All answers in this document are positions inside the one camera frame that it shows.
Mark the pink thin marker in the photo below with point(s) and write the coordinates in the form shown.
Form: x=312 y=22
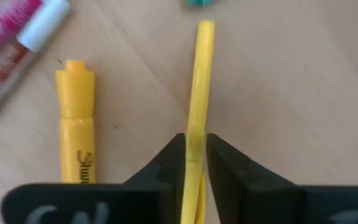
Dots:
x=5 y=25

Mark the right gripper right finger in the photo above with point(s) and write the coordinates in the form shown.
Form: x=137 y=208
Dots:
x=244 y=193

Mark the thin yellow marker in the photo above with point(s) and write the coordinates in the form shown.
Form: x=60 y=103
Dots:
x=202 y=77

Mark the teal marker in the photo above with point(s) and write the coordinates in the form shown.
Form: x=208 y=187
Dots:
x=201 y=2

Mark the brown thin marker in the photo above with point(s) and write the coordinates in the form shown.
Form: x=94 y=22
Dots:
x=42 y=21

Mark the yellow Sharpie highlighter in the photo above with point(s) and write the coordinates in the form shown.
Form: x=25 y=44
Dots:
x=75 y=124

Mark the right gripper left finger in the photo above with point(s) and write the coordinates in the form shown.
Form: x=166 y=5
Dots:
x=174 y=174

